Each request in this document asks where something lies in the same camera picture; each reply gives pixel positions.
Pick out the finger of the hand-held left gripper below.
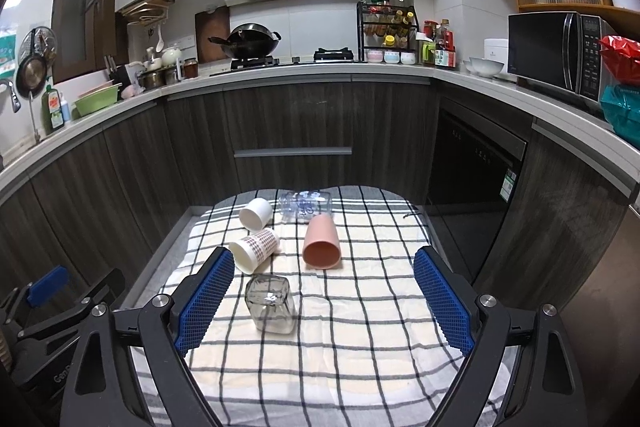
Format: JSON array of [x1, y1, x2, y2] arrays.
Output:
[[0, 265, 69, 333], [17, 268, 127, 342]]

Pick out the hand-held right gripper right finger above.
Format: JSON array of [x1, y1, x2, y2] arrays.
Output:
[[412, 246, 589, 427]]

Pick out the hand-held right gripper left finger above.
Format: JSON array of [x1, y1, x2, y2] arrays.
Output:
[[59, 247, 236, 427]]

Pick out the square clear glass cup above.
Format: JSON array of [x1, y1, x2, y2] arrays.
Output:
[[244, 274, 296, 336]]

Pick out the patterned paper cup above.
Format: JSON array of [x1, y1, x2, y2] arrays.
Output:
[[228, 228, 280, 274]]

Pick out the plain white cup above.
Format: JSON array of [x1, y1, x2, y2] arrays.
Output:
[[238, 198, 273, 231]]

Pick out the pink plastic cup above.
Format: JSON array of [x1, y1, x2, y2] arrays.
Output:
[[302, 214, 344, 269]]

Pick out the printed clear glass cup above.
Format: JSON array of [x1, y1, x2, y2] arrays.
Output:
[[278, 189, 333, 224]]

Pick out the checked white cloth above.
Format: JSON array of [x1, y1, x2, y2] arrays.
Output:
[[127, 186, 506, 427]]

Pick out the black dishwasher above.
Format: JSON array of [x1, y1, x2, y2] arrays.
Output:
[[425, 96, 529, 279]]

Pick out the green dish soap bottle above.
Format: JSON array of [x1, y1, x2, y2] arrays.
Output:
[[42, 85, 65, 136]]

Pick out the green basin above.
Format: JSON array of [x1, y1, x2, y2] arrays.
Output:
[[74, 84, 120, 118]]

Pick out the metal faucet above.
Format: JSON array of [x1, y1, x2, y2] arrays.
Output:
[[0, 79, 24, 114]]

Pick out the dark wood base cabinets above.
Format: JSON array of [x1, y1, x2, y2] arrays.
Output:
[[0, 76, 640, 358]]

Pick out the hanging frying pan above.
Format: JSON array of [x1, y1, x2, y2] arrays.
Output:
[[15, 28, 50, 100]]

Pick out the knife block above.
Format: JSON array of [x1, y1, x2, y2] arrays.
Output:
[[104, 55, 132, 90]]

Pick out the steel pot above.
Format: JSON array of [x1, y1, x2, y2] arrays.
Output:
[[137, 69, 169, 89]]

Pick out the large white bowl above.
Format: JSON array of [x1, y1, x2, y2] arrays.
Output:
[[469, 57, 505, 78]]

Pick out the dark sauce bottle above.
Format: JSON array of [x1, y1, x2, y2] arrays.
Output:
[[434, 19, 455, 68]]

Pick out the black gas hob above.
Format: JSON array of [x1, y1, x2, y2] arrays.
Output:
[[210, 48, 361, 76]]

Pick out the teal plastic bag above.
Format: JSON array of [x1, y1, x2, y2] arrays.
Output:
[[599, 84, 640, 136]]

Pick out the black wok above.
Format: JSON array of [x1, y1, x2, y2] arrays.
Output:
[[207, 23, 282, 60]]

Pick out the brown cutting board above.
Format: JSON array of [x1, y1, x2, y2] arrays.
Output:
[[195, 7, 232, 64]]

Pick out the black microwave oven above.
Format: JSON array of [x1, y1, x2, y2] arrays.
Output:
[[507, 12, 619, 104]]

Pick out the brown framed window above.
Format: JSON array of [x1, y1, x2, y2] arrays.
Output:
[[51, 0, 130, 86]]

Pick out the black spice rack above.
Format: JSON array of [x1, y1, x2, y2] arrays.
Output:
[[356, 1, 420, 64]]

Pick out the wooden boards rack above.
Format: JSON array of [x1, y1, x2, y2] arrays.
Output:
[[121, 0, 176, 27]]

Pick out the red plastic bag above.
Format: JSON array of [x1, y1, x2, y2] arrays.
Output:
[[598, 35, 640, 88]]

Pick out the metal drawer handle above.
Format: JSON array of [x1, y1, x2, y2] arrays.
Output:
[[233, 147, 354, 158]]

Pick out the wall poster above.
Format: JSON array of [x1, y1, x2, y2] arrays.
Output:
[[0, 22, 21, 76]]

